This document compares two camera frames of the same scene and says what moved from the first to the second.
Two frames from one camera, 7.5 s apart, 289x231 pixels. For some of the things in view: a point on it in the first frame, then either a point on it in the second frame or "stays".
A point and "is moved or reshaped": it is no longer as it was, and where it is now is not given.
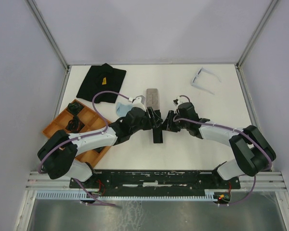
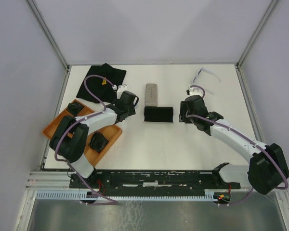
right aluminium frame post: x=238 y=64 stays
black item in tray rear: x=75 y=108 stays
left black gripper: x=153 y=121 → x=131 y=110
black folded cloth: x=99 y=78 stays
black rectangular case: x=157 y=132 is moved or reshaped
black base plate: x=160 y=183 stays
